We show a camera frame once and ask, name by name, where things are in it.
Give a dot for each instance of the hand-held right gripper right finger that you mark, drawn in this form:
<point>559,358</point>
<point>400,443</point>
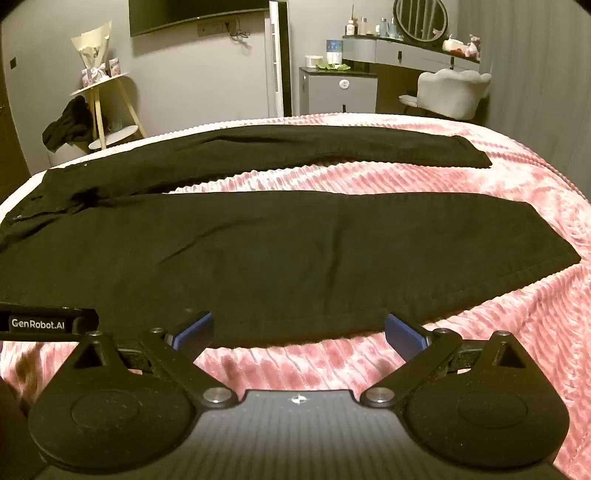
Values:
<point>406,333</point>

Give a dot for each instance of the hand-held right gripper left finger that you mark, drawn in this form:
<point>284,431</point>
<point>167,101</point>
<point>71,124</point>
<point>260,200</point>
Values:
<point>196,330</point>

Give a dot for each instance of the black pants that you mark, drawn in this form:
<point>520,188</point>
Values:
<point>277,258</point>

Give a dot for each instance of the pink ribbed blanket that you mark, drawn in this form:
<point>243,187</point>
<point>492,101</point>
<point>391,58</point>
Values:
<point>461,184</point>

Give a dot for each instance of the white round bin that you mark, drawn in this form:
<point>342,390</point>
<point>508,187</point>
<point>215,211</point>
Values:
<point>69,154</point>

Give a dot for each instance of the black clothes heap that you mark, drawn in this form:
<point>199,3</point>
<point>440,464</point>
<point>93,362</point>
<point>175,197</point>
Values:
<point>69,124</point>

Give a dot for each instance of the white shell-back chair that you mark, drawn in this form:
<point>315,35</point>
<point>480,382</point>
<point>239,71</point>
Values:
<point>450,94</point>

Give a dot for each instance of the round white wooden-legged side table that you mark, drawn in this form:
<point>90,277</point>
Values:
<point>108,85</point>

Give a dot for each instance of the grey bedside cabinet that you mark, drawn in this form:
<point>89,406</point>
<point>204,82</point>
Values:
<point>337,92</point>

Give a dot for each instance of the small pink boxes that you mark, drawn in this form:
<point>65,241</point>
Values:
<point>115,67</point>

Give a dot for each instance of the green leafy item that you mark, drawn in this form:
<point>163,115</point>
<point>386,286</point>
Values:
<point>334,68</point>

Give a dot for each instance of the cream wrapped bouquet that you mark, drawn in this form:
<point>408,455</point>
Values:
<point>90,50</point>

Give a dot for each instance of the grey vanity desk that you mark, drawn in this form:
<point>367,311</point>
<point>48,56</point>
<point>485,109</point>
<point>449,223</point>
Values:
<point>397,53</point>

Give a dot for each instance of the small white box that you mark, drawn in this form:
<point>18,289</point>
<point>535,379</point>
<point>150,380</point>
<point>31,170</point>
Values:
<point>314,62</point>

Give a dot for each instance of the white humidifier with blue display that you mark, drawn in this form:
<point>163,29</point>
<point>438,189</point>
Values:
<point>334,51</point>

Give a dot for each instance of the white round container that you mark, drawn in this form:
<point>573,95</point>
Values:
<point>451,44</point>

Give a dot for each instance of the pink plush toy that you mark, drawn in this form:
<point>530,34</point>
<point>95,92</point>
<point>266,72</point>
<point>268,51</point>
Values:
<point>474,46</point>

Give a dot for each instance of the pale blue bottle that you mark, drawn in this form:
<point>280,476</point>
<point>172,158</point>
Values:
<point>383,27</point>

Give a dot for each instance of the oval black-framed mirror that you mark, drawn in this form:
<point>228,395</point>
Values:
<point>420,18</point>

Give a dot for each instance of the wall socket strip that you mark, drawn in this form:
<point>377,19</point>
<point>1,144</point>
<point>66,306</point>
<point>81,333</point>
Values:
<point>213,28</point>

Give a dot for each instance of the black wall television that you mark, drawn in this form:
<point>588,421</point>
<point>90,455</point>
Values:
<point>194,14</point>

